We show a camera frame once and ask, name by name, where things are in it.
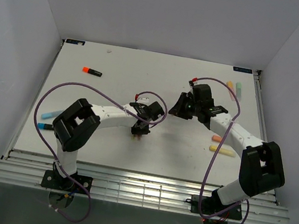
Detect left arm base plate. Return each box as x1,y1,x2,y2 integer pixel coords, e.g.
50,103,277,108
41,170,93,194

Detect black blue-capped highlighter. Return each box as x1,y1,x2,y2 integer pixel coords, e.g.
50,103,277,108
37,123,54,131

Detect pastel green highlighter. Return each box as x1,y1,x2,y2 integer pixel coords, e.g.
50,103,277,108
236,82,242,101

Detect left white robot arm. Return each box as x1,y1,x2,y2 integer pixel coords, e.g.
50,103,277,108
52,98,167,178

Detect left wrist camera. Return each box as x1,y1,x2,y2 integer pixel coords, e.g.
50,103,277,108
136,97,150,105

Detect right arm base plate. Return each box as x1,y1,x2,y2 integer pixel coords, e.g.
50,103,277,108
186,195,243,221

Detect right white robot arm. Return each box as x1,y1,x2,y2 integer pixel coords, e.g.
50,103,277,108
169,80,285,216

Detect pastel coral highlighter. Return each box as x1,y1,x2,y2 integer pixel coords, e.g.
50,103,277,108
212,135,222,142

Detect pastel yellow highlighter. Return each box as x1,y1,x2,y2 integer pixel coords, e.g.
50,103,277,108
209,145,236,157

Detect black orange-capped highlighter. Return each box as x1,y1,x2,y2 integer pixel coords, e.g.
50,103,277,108
82,67,102,77

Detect aluminium frame rails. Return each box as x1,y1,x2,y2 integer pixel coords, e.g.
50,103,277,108
0,150,290,224

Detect left blue corner label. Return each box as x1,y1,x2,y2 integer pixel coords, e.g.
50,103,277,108
65,38,85,46

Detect pastel orange highlighter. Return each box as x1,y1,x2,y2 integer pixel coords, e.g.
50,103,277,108
227,81,236,101

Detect pastel blue highlighter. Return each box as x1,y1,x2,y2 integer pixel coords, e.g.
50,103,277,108
41,110,62,119

